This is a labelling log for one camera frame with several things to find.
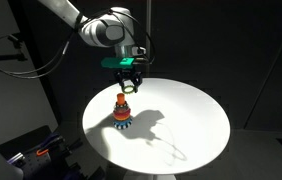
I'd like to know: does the long black robot cable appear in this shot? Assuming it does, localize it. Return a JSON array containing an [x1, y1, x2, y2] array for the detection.
[[0, 14, 82, 80]]

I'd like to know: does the orange toy ring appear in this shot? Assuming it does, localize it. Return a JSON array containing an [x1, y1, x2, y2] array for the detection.
[[113, 114, 132, 121]]

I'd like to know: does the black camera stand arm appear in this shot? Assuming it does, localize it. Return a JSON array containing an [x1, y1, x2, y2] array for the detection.
[[0, 33, 29, 65]]

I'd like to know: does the blue toy ring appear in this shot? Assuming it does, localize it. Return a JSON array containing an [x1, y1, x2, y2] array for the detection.
[[113, 117, 133, 126]]

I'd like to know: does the red toy ring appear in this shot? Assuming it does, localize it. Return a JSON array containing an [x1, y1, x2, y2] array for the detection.
[[112, 107, 132, 119]]

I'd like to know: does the clear beaded toy ring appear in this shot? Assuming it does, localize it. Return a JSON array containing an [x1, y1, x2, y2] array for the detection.
[[114, 101, 131, 111]]

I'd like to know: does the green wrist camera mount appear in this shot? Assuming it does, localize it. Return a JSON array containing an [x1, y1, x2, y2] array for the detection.
[[100, 56, 136, 70]]

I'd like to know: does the orange hook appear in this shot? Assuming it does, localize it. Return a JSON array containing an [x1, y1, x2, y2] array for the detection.
[[35, 147, 51, 157]]

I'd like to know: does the green toy ring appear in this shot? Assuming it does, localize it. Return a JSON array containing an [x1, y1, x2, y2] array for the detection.
[[120, 82, 138, 95]]

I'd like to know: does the black clamp handle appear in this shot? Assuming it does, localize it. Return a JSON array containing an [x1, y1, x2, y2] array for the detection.
[[40, 132, 65, 150], [65, 137, 84, 152]]

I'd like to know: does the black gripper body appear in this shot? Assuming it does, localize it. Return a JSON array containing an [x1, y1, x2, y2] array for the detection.
[[113, 67, 144, 82]]

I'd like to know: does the black purple equipment assembly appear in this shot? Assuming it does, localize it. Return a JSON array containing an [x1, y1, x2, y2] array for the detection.
[[0, 124, 106, 180]]

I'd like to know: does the looped black wrist cable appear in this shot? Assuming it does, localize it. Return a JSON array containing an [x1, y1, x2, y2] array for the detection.
[[80, 8, 157, 66]]

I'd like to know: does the black white striped stacker base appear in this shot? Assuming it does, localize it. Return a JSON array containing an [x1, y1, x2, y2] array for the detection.
[[113, 121, 134, 131]]

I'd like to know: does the orange stacker rod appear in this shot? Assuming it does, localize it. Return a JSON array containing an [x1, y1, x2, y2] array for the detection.
[[116, 93, 127, 105]]

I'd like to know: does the white table pedestal base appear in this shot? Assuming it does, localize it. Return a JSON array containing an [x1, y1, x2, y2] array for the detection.
[[124, 171, 177, 180]]

